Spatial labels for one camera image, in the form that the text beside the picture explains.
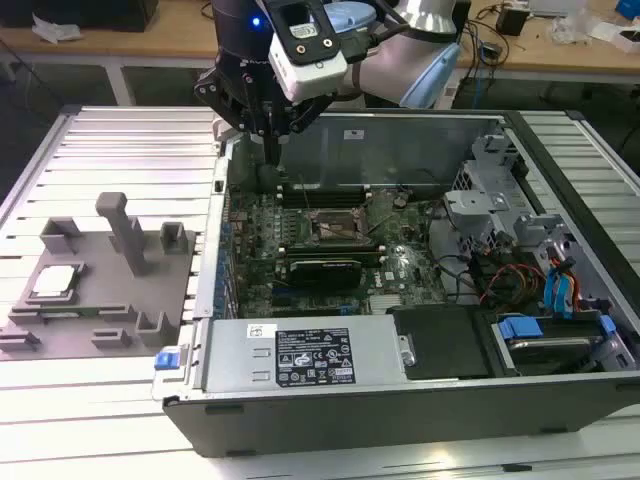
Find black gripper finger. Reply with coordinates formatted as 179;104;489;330
273;93;335;166
193;67;275;166

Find thin wire locking lever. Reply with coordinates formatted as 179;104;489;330
298;173;315;215

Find metal socket cover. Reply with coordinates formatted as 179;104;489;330
352;202;376;239

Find silver CPU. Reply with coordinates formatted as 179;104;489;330
30;264;84;303

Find CPU socket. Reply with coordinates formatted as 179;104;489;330
308;205;375;247

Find wooden desk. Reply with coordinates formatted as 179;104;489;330
0;0;640;107

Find RAM stick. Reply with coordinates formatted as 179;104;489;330
278;248;389;268

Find green motherboard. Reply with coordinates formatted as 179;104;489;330
223;185;454;320

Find large black box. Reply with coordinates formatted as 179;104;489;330
0;0;160;32

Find black graphics card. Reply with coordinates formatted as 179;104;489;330
285;256;365;291

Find white crumpled plastic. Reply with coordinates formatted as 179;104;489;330
31;12;84;45

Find grey metal drive cage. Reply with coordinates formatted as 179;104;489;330
442;132;534;261

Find silver chipset heatsink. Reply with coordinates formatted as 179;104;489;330
368;293;404;315

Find small black box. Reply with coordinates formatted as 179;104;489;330
494;5;532;37

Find grey parts rack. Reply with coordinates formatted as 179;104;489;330
0;191;200;359

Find grey power supply unit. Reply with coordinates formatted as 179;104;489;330
199;317;410;397

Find black plastic cover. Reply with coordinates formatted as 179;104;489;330
388;304;501;382

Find clear plastic bag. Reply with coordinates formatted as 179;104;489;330
545;8;599;47

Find blue case latch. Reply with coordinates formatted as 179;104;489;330
153;350;182;372

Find hard disk blue carrier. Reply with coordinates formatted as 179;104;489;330
492;312;619;377

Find black PC case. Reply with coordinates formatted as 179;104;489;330
151;107;640;459

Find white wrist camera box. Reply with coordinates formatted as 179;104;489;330
267;0;350;104

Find blue network cable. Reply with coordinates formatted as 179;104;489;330
474;44;489;109

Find red yellow power wires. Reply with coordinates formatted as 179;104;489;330
477;259;547;307

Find blue flat data cable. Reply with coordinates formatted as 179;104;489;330
542;254;584;319

